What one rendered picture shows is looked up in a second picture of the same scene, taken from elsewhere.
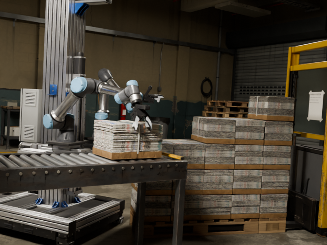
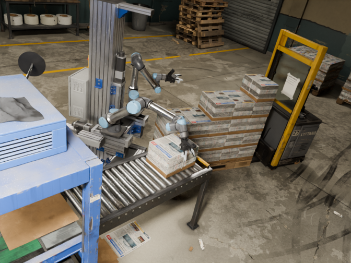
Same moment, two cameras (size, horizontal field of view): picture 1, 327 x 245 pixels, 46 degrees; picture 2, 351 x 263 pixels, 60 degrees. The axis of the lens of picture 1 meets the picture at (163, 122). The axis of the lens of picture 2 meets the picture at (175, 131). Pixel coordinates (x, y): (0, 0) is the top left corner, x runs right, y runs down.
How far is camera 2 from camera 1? 165 cm
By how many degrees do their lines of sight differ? 31
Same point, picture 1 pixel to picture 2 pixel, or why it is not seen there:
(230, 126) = (231, 108)
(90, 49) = not seen: outside the picture
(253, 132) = (245, 110)
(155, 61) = not seen: outside the picture
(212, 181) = (212, 143)
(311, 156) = (276, 115)
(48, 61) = (94, 59)
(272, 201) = (246, 150)
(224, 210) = (215, 158)
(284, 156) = (261, 123)
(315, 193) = (272, 139)
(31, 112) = (79, 97)
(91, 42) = not seen: outside the picture
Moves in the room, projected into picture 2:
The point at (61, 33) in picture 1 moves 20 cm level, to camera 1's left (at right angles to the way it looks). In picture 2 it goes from (106, 37) to (84, 34)
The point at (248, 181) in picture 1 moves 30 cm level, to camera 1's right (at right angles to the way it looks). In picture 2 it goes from (234, 140) to (255, 141)
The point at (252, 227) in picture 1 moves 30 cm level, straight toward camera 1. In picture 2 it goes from (230, 165) to (232, 179)
